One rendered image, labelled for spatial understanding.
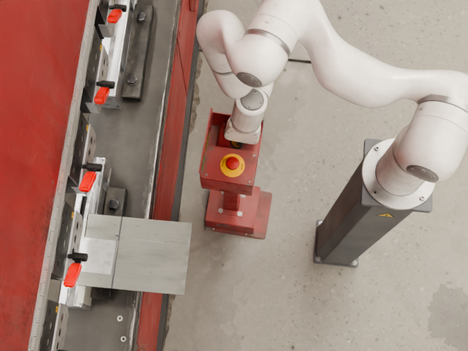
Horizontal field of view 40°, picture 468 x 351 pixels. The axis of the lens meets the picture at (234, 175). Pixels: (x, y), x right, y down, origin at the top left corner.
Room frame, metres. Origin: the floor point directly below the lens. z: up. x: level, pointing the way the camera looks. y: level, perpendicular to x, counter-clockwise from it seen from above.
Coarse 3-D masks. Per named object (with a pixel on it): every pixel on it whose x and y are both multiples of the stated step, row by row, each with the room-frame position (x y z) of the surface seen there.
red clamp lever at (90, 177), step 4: (84, 164) 0.42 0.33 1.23; (88, 164) 0.41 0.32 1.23; (92, 164) 0.41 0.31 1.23; (96, 164) 0.41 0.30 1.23; (100, 164) 0.42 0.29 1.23; (84, 168) 0.41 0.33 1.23; (88, 168) 0.41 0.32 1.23; (92, 168) 0.41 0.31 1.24; (96, 168) 0.41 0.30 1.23; (100, 168) 0.41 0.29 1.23; (88, 172) 0.39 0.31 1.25; (92, 172) 0.39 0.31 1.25; (84, 176) 0.38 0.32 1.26; (88, 176) 0.38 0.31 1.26; (92, 176) 0.38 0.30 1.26; (84, 180) 0.37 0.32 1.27; (88, 180) 0.37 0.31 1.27; (92, 180) 0.37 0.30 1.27; (80, 184) 0.36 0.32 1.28; (84, 184) 0.36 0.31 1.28; (88, 184) 0.36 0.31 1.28; (92, 184) 0.36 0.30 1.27; (80, 188) 0.35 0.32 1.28; (84, 188) 0.35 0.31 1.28; (88, 188) 0.35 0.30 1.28
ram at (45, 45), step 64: (0, 0) 0.49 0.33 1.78; (64, 0) 0.64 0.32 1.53; (0, 64) 0.41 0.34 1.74; (64, 64) 0.55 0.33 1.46; (0, 128) 0.33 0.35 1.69; (64, 128) 0.44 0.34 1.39; (0, 192) 0.24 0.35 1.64; (64, 192) 0.33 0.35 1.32; (0, 256) 0.15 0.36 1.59; (0, 320) 0.06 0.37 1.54
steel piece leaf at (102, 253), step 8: (88, 240) 0.29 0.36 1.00; (96, 240) 0.29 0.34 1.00; (104, 240) 0.29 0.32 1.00; (112, 240) 0.29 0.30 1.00; (80, 248) 0.27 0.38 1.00; (88, 248) 0.27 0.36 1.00; (96, 248) 0.27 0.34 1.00; (104, 248) 0.27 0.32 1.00; (112, 248) 0.27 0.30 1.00; (88, 256) 0.25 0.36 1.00; (96, 256) 0.25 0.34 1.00; (104, 256) 0.25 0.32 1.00; (112, 256) 0.25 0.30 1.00; (88, 264) 0.23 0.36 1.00; (96, 264) 0.23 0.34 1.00; (104, 264) 0.23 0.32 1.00; (112, 264) 0.23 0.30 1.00; (96, 272) 0.21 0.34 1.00; (104, 272) 0.21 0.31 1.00; (112, 272) 0.21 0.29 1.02
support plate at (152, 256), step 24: (96, 216) 0.35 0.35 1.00; (120, 240) 0.29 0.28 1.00; (144, 240) 0.29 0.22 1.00; (168, 240) 0.29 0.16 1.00; (120, 264) 0.23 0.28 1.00; (144, 264) 0.23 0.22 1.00; (168, 264) 0.23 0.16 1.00; (120, 288) 0.17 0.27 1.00; (144, 288) 0.17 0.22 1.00; (168, 288) 0.17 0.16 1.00
